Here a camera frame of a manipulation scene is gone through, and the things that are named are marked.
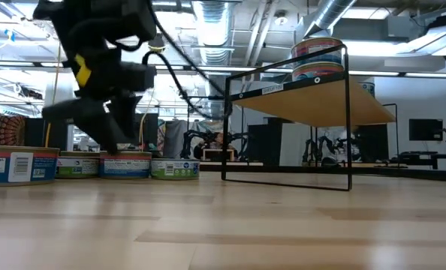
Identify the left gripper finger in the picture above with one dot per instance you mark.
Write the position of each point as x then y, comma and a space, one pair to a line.
88, 120
123, 116

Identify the silver lid green label can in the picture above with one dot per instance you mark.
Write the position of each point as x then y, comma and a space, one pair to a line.
76, 167
368, 89
175, 169

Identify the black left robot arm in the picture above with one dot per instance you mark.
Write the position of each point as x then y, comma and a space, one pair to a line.
95, 18

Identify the black background robot arm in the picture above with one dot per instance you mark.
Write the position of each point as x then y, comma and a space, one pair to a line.
241, 140
187, 140
322, 148

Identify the black background monitor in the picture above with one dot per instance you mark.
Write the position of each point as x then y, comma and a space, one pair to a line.
149, 129

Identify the black background panel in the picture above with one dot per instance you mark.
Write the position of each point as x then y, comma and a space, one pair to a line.
373, 144
35, 133

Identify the black ceiling dome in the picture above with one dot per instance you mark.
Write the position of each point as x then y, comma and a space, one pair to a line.
156, 43

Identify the long ceiling light strip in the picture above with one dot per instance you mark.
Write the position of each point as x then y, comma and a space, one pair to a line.
20, 64
414, 74

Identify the patterned tapestry cloth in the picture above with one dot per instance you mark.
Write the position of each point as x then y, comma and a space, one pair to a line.
5, 129

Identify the person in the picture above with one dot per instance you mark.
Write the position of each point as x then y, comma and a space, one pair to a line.
218, 141

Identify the small wooden box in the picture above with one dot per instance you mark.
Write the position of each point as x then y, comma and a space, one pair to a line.
218, 154

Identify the black cabinet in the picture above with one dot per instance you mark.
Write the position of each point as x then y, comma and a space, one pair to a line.
268, 142

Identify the black background table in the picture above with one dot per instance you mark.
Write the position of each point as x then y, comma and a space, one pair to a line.
433, 155

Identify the silver spiral ventilation duct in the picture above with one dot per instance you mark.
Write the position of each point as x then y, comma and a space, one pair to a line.
332, 13
212, 33

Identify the wooden shelf black metal frame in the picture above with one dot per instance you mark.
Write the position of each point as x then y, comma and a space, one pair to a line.
320, 105

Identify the thin black frame stand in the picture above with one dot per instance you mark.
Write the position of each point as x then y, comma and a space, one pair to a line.
397, 131

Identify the black aluminium table frame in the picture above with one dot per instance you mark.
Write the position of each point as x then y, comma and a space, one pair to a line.
414, 173

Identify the black wall monitor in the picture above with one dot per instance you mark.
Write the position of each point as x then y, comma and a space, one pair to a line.
425, 129

